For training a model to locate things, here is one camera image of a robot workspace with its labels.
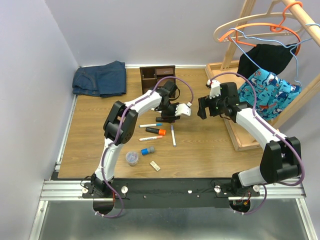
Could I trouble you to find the brown wooden desk organizer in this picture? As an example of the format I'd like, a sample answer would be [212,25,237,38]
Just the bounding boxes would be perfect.
[139,65,176,94]

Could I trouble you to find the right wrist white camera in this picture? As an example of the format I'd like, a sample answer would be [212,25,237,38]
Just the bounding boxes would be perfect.
[206,79,221,99]

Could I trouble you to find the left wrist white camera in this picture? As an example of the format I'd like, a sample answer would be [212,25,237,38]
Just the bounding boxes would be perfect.
[175,103,192,117]

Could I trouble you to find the wooden clothes rack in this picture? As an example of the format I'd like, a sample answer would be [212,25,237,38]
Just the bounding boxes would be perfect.
[204,0,320,152]

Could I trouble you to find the orange plastic hanger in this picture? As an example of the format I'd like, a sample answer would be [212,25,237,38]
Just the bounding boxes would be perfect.
[213,0,303,47]

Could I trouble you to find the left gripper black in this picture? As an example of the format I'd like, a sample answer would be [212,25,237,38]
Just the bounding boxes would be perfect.
[159,102,181,124]

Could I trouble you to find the salmon capped white marker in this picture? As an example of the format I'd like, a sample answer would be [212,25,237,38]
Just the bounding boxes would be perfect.
[138,135,163,142]

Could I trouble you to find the purple capped black highlighter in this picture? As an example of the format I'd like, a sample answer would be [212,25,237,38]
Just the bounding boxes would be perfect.
[155,117,176,124]

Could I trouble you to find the light blue capped white marker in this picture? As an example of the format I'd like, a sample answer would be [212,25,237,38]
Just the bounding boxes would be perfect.
[139,123,163,128]

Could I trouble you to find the beige eraser block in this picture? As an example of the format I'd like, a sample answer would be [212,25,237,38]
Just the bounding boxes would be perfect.
[150,161,161,172]

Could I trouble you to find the clear round pin container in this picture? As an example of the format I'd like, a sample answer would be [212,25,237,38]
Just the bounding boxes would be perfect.
[125,151,139,167]

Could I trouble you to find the lavender capped white marker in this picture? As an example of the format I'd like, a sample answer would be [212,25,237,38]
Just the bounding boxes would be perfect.
[170,125,177,147]

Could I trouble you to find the orange capped black highlighter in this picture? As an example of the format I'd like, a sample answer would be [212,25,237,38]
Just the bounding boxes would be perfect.
[145,127,166,136]

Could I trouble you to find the light blue wire hanger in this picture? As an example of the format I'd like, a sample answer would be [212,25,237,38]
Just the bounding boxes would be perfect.
[232,37,312,86]

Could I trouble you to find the folded blue jeans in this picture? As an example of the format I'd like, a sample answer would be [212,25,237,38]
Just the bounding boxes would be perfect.
[72,60,127,98]

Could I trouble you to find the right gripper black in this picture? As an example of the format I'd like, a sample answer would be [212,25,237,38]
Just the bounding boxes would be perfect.
[197,92,227,119]

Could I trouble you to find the wrist white camera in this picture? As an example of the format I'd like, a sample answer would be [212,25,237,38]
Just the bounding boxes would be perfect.
[206,79,221,99]
[175,103,192,117]

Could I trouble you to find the aluminium frame rail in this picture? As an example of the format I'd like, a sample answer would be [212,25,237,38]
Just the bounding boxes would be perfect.
[29,180,318,240]

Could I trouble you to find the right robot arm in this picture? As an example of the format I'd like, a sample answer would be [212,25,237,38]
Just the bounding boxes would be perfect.
[197,80,303,196]

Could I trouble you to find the black garment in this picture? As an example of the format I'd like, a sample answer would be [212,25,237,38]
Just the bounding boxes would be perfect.
[237,44,297,79]

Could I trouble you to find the blue shark print shorts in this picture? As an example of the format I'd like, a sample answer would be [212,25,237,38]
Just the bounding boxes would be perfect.
[238,68,302,121]

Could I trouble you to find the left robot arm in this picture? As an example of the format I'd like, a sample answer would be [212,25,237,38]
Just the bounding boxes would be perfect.
[89,80,180,198]

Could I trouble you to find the blue and grey glue stick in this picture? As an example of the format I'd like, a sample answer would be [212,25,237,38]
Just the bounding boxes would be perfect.
[141,146,155,156]

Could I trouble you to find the wooden clothes hanger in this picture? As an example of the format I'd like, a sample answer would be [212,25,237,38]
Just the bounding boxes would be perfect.
[213,0,304,43]

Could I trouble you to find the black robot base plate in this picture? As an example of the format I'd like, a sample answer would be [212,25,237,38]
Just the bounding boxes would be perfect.
[82,178,260,209]

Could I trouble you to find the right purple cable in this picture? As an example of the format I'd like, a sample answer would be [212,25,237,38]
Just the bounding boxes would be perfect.
[208,71,306,216]

